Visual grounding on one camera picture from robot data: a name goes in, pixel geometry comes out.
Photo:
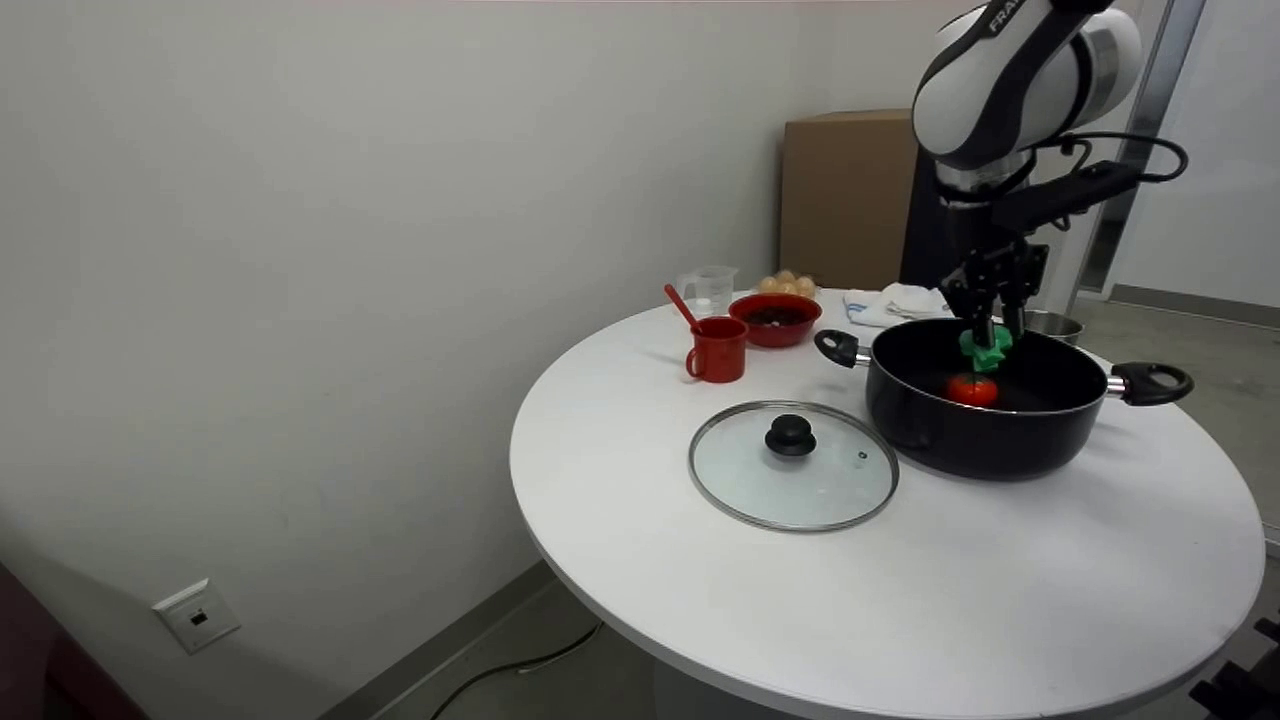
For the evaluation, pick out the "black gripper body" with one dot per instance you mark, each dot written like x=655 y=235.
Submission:
x=994 y=273

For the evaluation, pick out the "green broccoli toy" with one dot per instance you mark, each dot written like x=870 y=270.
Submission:
x=985 y=354

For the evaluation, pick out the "orange tomato toy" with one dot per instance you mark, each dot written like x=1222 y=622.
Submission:
x=974 y=389

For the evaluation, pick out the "black cooking pot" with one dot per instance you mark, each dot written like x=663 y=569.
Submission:
x=985 y=447

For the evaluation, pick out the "glass lid with black knob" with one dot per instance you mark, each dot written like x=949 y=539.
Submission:
x=745 y=480

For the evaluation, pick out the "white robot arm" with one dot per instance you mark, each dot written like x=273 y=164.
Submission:
x=1013 y=83

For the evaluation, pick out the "small stainless steel pot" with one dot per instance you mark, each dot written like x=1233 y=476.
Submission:
x=1060 y=326

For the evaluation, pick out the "white cloth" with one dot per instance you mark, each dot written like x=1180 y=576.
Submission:
x=917 y=301

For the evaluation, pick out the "beige egg toy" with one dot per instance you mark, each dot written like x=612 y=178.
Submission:
x=800 y=280
x=776 y=280

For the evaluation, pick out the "red bowl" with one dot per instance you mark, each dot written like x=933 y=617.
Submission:
x=776 y=323

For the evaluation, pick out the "red mug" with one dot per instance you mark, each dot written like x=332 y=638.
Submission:
x=721 y=354

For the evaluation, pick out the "clear plastic measuring cup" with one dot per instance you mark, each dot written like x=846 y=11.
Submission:
x=707 y=284

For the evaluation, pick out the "red spoon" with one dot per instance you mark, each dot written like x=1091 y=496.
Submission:
x=683 y=306

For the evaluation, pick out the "black equipment piece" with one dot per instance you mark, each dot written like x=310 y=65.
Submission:
x=1241 y=680

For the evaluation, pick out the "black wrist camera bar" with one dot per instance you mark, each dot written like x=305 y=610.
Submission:
x=1065 y=198

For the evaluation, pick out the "grey metal door frame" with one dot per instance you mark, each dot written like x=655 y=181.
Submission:
x=1162 y=106

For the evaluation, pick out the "white wall outlet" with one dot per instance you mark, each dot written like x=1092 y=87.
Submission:
x=196 y=613

